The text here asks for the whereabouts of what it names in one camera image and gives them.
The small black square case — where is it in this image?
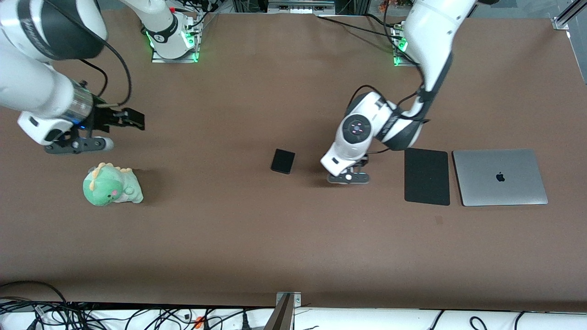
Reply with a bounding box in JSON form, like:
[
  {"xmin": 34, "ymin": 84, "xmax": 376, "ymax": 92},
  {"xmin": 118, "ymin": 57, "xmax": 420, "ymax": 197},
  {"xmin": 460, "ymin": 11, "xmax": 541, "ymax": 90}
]
[{"xmin": 271, "ymin": 148, "xmax": 296, "ymax": 175}]

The black mouse pad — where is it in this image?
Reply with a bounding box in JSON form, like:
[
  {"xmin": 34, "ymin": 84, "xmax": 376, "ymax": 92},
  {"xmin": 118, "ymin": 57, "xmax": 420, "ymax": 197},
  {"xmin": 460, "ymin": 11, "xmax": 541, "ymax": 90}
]
[{"xmin": 404, "ymin": 148, "xmax": 451, "ymax": 206}]

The green dinosaur plush toy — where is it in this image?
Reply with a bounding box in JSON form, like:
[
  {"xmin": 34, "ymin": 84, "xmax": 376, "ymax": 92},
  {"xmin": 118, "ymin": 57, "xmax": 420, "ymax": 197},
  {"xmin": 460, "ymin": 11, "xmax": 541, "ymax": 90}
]
[{"xmin": 83, "ymin": 162, "xmax": 144, "ymax": 206}]

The silver grey laptop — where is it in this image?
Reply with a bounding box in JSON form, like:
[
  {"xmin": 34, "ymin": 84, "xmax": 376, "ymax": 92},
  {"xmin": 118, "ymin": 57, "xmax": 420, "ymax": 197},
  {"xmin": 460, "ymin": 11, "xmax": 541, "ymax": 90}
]
[{"xmin": 452, "ymin": 148, "xmax": 549, "ymax": 207}]

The silver metal box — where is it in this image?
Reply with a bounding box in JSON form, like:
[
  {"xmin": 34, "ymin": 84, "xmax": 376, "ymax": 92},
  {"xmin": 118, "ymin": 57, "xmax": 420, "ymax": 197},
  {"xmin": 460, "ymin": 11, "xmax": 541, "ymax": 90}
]
[{"xmin": 268, "ymin": 0, "xmax": 335, "ymax": 14}]

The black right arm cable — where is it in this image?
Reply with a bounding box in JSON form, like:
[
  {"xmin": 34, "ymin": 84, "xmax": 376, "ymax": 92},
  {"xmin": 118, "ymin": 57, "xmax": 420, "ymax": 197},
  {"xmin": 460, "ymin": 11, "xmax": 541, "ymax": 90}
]
[{"xmin": 80, "ymin": 40, "xmax": 133, "ymax": 109}]

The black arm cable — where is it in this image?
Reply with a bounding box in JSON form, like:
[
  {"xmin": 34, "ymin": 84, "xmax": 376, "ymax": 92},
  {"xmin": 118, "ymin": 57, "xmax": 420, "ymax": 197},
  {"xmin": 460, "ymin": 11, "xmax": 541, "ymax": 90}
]
[
  {"xmin": 80, "ymin": 40, "xmax": 133, "ymax": 109},
  {"xmin": 350, "ymin": 84, "xmax": 429, "ymax": 122}
]

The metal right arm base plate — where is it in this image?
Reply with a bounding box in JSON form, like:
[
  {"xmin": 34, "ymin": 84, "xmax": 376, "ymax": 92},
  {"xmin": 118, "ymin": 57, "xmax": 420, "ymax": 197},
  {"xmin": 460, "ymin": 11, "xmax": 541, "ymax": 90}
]
[{"xmin": 151, "ymin": 48, "xmax": 200, "ymax": 63}]

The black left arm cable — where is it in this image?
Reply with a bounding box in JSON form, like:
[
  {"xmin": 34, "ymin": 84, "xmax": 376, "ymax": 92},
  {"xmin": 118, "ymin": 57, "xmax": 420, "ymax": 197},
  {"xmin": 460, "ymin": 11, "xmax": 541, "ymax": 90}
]
[{"xmin": 350, "ymin": 84, "xmax": 429, "ymax": 122}]

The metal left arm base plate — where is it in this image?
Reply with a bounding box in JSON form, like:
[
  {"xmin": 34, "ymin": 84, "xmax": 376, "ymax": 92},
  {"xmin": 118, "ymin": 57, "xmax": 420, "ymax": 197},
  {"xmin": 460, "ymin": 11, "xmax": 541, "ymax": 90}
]
[{"xmin": 393, "ymin": 23, "xmax": 415, "ymax": 67}]

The black cable on table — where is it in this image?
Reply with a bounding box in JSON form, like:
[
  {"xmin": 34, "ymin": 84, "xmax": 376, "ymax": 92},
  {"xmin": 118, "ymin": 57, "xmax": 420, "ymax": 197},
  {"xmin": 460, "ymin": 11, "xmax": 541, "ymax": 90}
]
[{"xmin": 316, "ymin": 16, "xmax": 406, "ymax": 41}]

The black looped cable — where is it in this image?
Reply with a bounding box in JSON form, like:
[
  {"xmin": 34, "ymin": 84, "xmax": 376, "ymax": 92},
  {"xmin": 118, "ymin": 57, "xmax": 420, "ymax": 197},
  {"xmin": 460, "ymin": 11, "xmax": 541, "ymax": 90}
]
[{"xmin": 0, "ymin": 280, "xmax": 69, "ymax": 308}]

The aluminium profile rail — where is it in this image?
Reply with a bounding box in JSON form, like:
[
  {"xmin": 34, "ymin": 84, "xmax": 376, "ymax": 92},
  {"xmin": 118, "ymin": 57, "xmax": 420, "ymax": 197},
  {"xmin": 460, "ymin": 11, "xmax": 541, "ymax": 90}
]
[{"xmin": 553, "ymin": 0, "xmax": 587, "ymax": 31}]

